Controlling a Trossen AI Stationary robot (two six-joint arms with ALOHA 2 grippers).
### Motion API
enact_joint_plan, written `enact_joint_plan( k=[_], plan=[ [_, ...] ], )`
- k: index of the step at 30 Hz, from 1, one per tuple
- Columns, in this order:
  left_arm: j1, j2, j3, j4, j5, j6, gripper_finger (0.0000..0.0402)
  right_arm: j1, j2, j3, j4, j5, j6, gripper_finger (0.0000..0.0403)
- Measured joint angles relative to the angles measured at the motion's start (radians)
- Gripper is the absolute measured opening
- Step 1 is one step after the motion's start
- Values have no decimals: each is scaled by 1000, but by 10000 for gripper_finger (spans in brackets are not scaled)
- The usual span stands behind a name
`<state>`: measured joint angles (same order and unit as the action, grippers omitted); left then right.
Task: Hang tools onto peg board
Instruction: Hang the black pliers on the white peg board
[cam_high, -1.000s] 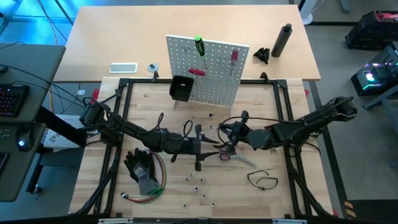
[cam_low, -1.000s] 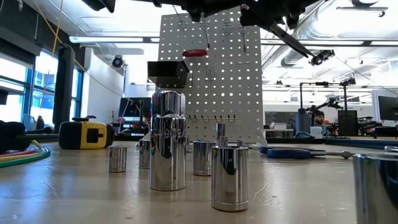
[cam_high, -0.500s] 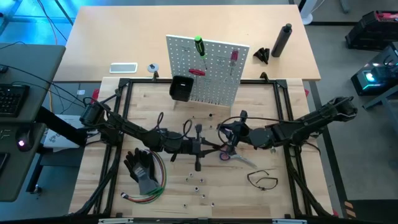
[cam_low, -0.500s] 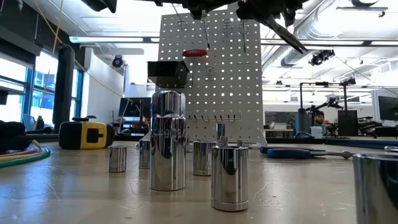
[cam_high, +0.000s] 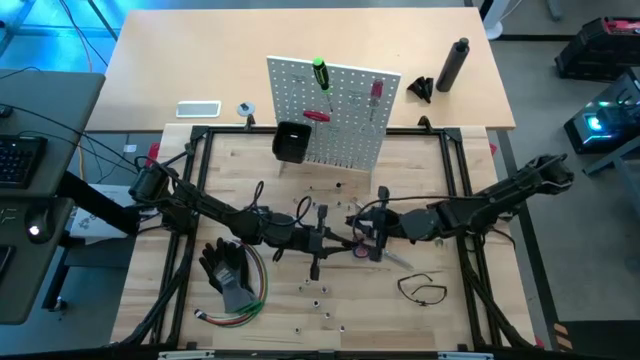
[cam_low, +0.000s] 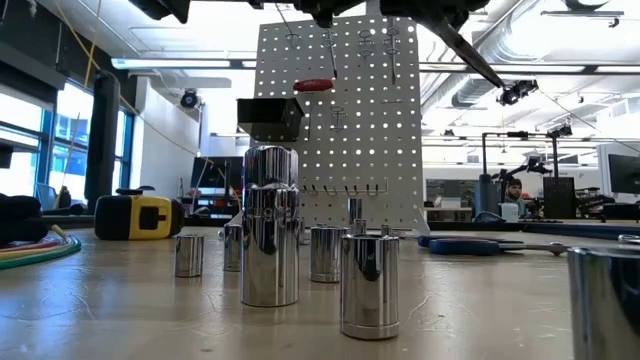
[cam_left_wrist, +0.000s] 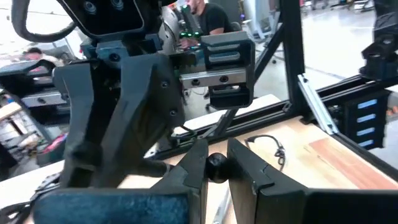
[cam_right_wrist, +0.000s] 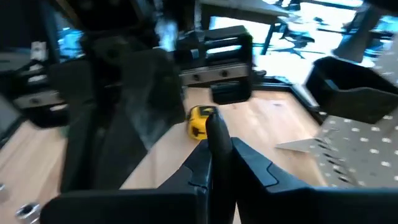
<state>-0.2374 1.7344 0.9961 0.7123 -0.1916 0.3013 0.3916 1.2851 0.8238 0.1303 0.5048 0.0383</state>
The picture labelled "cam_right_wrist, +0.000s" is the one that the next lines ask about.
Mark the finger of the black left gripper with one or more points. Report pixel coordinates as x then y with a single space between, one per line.
82 149
149 93

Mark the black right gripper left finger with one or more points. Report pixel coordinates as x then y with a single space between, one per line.
140 208

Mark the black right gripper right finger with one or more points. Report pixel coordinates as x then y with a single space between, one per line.
311 208

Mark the white perforated pegboard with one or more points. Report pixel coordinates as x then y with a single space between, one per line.
357 149

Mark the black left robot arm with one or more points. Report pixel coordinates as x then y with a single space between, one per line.
109 18

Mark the yellow tape measure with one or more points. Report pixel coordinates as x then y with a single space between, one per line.
196 124

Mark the small chrome socket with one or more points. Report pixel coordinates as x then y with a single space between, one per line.
28 213

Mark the black plastic bin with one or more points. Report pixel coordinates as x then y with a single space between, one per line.
348 90

